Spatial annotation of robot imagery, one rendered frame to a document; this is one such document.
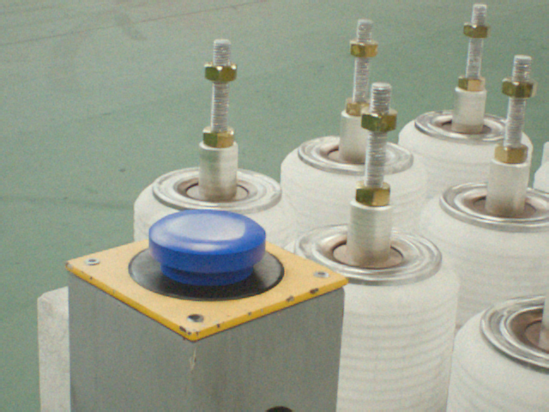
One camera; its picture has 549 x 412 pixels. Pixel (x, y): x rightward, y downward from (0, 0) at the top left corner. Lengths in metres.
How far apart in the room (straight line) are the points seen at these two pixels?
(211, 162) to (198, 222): 0.25
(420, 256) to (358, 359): 0.06
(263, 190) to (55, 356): 0.16
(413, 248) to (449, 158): 0.20
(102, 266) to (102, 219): 0.93
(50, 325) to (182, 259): 0.33
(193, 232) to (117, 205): 0.98
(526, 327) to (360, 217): 0.10
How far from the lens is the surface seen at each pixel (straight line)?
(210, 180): 0.64
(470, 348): 0.49
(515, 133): 0.64
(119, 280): 0.38
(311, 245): 0.57
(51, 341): 0.69
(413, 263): 0.56
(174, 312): 0.35
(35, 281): 1.15
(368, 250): 0.56
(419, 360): 0.55
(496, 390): 0.48
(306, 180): 0.70
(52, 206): 1.35
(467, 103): 0.80
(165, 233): 0.37
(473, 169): 0.78
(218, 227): 0.38
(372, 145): 0.55
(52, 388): 0.70
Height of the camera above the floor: 0.47
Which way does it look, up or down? 20 degrees down
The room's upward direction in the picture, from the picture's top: 3 degrees clockwise
